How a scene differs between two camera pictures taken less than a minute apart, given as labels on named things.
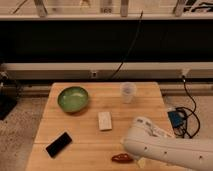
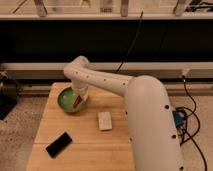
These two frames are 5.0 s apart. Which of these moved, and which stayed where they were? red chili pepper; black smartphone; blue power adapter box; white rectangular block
Moved: red chili pepper
Stayed: white rectangular block; black smartphone; blue power adapter box
